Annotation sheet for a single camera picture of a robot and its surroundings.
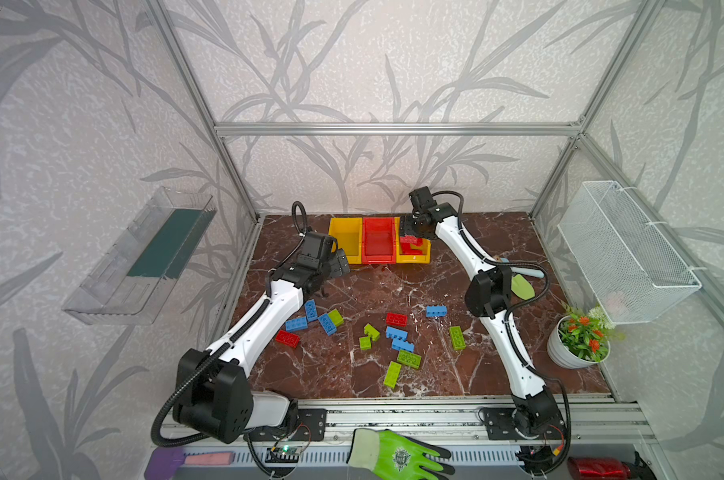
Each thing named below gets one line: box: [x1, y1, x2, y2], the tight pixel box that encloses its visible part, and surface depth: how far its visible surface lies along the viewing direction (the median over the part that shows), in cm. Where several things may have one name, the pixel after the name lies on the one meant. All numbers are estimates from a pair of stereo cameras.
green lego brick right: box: [450, 326, 467, 350], surface depth 88 cm
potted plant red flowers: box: [547, 306, 625, 369], surface depth 75 cm
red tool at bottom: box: [567, 457, 637, 480], surface depth 67 cm
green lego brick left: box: [328, 308, 345, 327], surface depth 93 cm
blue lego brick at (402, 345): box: [391, 338, 415, 352], surface depth 87 cm
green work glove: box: [347, 428, 455, 480], surface depth 70 cm
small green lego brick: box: [359, 336, 371, 350], surface depth 88 cm
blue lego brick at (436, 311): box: [426, 305, 447, 317], surface depth 95 cm
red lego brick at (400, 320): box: [386, 312, 409, 327], surface depth 93 cm
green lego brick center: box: [364, 323, 381, 341], surface depth 89 cm
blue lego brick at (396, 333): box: [386, 326, 408, 341], surface depth 88 cm
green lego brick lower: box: [397, 350, 422, 369], surface depth 85 cm
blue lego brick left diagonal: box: [318, 313, 337, 336], surface depth 93 cm
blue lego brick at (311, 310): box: [304, 299, 318, 322], surface depth 93 cm
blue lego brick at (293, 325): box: [285, 316, 308, 333], surface depth 91 cm
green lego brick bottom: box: [383, 361, 402, 389], surface depth 82 cm
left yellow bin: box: [328, 217, 363, 265], surface depth 110 cm
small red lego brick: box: [276, 330, 301, 348], surface depth 89 cm
